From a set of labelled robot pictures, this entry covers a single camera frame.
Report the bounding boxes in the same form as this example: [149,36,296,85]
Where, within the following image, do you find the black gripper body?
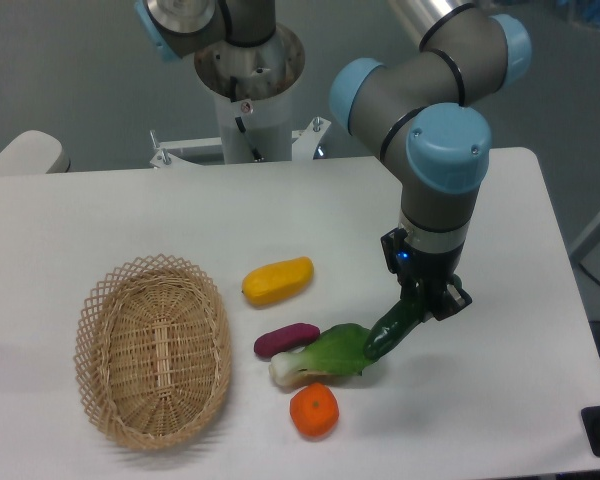
[398,244,464,303]

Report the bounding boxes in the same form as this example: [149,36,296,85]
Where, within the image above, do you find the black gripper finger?
[400,279,426,320]
[429,279,473,321]

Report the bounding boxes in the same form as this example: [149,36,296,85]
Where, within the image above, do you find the dark green cucumber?
[364,299,436,361]

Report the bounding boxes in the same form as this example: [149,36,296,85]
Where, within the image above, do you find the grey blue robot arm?
[135,1,532,320]

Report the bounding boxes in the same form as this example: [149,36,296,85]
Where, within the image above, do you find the green bok choy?
[268,323,374,387]

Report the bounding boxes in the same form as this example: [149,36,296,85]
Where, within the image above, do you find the purple sweet potato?
[253,323,320,359]

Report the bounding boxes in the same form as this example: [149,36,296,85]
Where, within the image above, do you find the yellow mango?
[241,256,314,307]

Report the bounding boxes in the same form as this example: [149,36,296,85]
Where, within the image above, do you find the orange tangerine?
[289,383,339,439]

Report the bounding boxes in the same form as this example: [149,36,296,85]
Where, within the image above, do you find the woven wicker basket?
[74,254,232,450]

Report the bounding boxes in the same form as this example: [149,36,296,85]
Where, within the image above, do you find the white chair armrest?
[0,130,71,177]

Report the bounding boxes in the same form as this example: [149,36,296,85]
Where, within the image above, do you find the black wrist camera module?
[380,227,410,274]

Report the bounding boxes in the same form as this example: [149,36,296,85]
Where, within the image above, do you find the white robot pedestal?
[150,24,331,168]

